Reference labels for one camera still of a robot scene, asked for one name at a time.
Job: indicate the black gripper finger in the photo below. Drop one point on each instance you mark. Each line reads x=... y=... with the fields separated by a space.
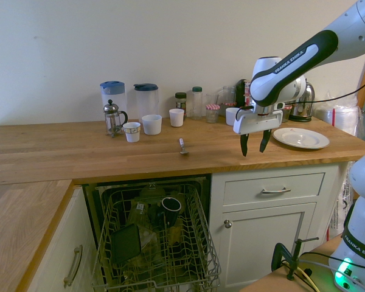
x=244 y=146
x=265 y=141

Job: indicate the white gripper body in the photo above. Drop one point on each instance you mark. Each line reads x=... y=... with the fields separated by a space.
x=258 y=121

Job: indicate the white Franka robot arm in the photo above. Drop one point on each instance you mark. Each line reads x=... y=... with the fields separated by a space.
x=292 y=67

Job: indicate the dishwasher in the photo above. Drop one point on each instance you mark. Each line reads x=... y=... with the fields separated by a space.
x=91 y=200

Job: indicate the wide white cup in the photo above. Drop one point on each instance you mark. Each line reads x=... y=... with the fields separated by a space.
x=231 y=117

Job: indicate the glass jar red checkered lid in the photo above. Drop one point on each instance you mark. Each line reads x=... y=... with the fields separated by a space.
x=286 y=114

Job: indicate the yogurt cup white red label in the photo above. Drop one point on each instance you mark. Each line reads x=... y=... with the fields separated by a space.
x=248 y=91

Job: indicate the black shaker bottle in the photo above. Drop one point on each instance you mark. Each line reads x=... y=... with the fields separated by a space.
x=240 y=91

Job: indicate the white plate gold rim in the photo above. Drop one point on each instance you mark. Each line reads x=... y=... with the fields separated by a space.
x=301 y=138

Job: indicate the clear glass jar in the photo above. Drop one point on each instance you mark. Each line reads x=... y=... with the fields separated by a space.
x=228 y=95

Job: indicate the small jar red checkered lid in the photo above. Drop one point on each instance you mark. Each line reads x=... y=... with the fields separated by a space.
x=212 y=114

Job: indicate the steel electric kettle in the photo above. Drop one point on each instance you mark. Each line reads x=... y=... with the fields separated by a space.
x=305 y=103

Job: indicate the clear drinking glass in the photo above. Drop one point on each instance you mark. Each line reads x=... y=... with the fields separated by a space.
x=212 y=98

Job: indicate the clear plastic jar green lid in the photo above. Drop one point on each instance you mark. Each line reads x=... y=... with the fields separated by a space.
x=196 y=103

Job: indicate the white ribbed cup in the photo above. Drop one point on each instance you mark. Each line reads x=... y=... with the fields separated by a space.
x=176 y=118

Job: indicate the dark spice jar black lid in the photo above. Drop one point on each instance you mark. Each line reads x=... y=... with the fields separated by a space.
x=180 y=103

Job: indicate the silver cabinet knob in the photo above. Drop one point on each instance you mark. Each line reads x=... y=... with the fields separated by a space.
x=228 y=224

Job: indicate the clear plastic bag stack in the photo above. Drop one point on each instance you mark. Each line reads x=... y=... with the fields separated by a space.
x=340 y=117

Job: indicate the wide white mug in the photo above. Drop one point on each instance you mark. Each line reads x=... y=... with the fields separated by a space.
x=152 y=125

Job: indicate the printed plastic bag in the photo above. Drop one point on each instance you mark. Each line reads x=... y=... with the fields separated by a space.
x=340 y=200

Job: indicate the black mug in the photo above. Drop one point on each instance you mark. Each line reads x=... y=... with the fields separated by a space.
x=171 y=210

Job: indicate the white cabinet with drawer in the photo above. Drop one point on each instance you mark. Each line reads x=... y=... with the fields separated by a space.
x=261 y=243

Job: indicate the clear pitcher dark blue lid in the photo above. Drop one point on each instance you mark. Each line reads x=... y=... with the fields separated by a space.
x=146 y=100

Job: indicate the black C clamp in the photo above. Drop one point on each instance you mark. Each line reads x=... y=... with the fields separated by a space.
x=276 y=252

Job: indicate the patterned paper cup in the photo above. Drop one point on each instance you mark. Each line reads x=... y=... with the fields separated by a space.
x=131 y=132

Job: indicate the clear glass with sticker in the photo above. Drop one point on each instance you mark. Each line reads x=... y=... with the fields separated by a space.
x=138 y=213

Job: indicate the glass French press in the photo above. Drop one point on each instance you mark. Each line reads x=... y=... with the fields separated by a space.
x=113 y=120

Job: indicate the clear pitcher light blue lid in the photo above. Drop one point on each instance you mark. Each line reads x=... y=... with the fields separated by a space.
x=113 y=97

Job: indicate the black square container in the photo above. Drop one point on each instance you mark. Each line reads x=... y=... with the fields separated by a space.
x=125 y=244

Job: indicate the white corner cabinet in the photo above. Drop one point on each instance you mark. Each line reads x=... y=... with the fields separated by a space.
x=57 y=243

